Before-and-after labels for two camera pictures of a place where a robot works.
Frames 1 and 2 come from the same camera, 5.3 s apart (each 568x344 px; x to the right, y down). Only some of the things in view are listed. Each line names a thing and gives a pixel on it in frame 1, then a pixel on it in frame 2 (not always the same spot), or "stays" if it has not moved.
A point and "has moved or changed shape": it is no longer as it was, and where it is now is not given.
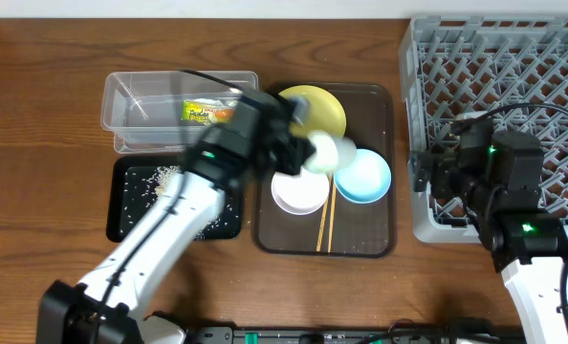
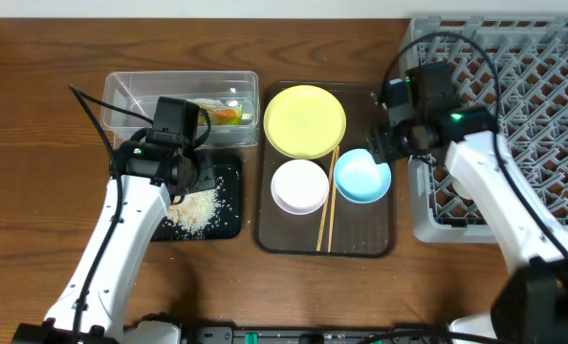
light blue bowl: (366, 181) stays
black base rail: (356, 335) stays
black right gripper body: (451, 181) → (404, 140)
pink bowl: (300, 194) stays
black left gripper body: (287, 141) → (200, 174)
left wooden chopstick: (325, 213) stays
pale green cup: (332, 153) has moved or changed shape
